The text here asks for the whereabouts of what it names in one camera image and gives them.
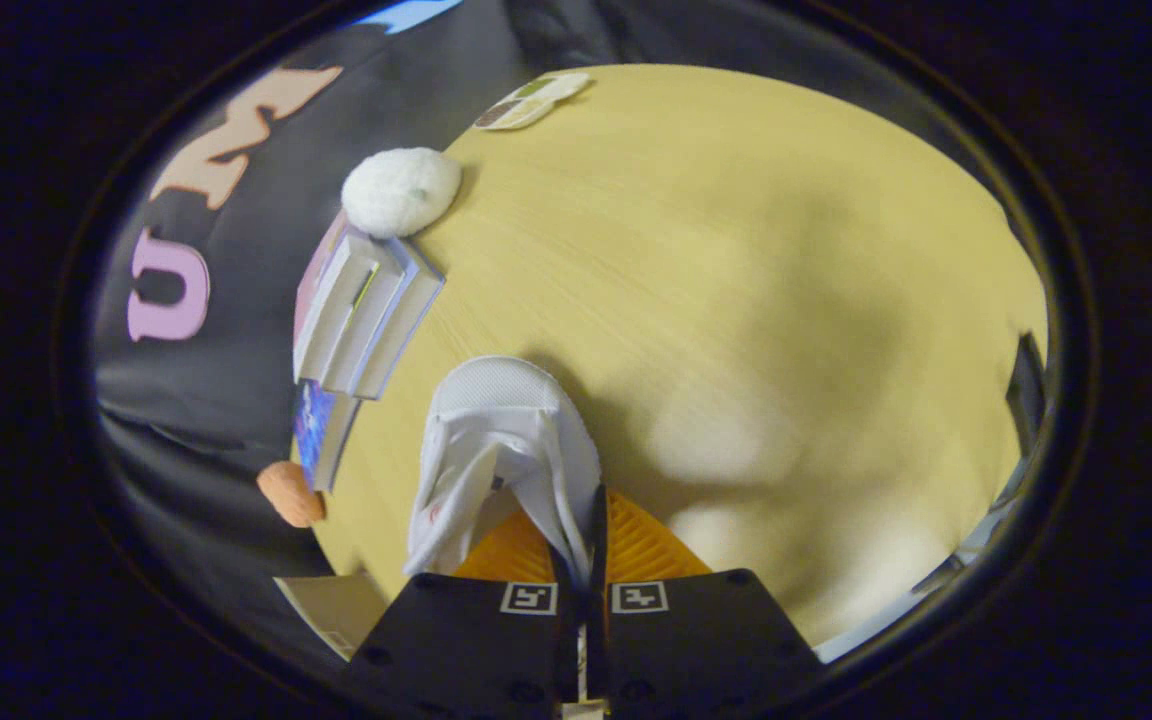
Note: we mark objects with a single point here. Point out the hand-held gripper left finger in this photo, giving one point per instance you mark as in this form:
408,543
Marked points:
466,640

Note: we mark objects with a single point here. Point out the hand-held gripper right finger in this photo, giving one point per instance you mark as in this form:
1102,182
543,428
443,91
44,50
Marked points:
696,640

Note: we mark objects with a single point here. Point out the beige fabric storage box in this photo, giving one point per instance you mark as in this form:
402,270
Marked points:
336,610

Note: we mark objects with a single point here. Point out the white shoe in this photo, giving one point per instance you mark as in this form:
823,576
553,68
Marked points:
516,430

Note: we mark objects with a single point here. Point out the pink round sponge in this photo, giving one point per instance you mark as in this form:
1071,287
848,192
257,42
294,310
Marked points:
291,495

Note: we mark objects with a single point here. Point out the blue cover book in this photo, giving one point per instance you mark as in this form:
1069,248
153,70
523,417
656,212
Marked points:
321,440

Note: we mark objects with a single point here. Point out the light blue book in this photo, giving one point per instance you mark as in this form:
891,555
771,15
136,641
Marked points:
406,320

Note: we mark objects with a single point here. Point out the white book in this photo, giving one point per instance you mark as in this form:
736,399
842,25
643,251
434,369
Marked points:
366,320

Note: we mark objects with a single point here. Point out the black backdrop cloth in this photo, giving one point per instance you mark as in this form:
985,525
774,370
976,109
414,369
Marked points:
216,390

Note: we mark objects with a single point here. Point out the white fluffy plush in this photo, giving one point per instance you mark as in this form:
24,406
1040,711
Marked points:
401,190

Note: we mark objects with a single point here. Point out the small cream palette tray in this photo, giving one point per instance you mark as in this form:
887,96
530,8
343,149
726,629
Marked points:
526,102

